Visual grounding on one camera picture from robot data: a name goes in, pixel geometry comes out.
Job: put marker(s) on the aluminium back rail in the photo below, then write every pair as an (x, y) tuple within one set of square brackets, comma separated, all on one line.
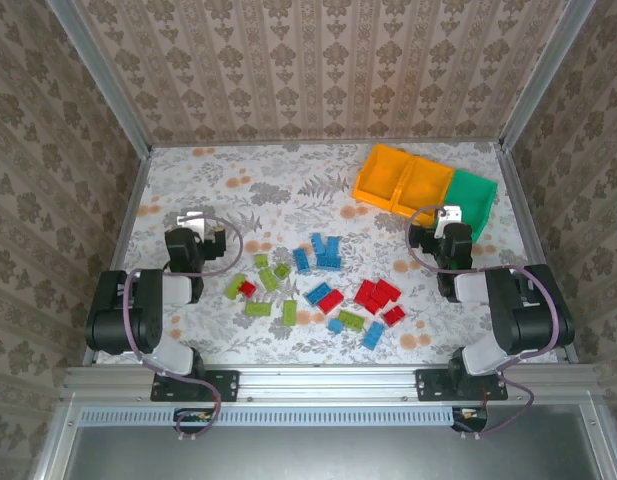
[(313, 142)]

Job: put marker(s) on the small red lego brick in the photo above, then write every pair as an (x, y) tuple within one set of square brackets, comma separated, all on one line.
[(247, 288), (373, 306)]

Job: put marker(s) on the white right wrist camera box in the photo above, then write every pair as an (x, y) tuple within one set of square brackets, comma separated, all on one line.
[(450, 214)]

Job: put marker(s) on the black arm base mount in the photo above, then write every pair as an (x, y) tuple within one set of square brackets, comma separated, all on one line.
[(228, 385), (428, 387)]

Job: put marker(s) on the aluminium side rail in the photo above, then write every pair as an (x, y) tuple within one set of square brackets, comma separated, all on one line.
[(518, 200), (131, 200)]

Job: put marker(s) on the small blue lego brick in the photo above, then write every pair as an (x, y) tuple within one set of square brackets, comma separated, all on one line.
[(335, 325)]

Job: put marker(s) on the aluminium corner post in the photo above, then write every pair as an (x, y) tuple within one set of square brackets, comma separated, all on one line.
[(543, 75), (104, 75)]

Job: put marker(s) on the small green lego brick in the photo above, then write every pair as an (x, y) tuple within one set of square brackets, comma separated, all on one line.
[(281, 270), (260, 260)]

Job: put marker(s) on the aluminium front rail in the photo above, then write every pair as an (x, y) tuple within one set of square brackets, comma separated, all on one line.
[(328, 382)]

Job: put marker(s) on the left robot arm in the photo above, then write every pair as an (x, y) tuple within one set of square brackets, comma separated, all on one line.
[(113, 310)]

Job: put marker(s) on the green plastic bin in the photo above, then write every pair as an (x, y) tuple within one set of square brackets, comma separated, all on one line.
[(470, 192)]

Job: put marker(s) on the grey metal panel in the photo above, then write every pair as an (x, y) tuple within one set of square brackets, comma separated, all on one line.
[(313, 455)]

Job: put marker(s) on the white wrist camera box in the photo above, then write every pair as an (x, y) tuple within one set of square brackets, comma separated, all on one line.
[(450, 214), (193, 222)]

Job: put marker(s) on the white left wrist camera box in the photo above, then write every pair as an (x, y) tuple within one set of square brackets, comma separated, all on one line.
[(193, 222)]

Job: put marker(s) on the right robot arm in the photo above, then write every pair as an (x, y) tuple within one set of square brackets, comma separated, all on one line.
[(528, 315)]

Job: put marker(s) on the floral tablecloth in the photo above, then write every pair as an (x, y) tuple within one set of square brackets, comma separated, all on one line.
[(238, 175)]

